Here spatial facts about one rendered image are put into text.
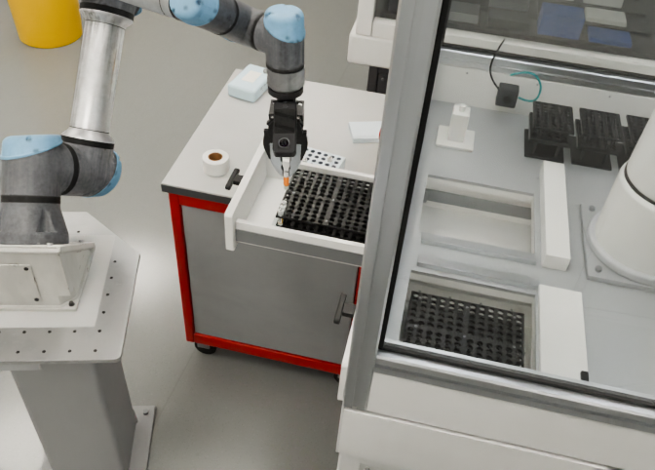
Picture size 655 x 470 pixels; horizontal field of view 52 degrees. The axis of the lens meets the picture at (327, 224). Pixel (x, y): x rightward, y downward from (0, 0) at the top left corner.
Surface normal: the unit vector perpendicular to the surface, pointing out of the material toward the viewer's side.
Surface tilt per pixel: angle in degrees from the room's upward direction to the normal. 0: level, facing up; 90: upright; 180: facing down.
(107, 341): 0
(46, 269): 90
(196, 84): 0
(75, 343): 0
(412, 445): 90
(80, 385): 90
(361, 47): 90
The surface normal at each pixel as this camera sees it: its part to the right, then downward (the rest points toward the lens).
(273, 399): 0.07, -0.73
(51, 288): 0.04, 0.68
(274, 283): -0.22, 0.65
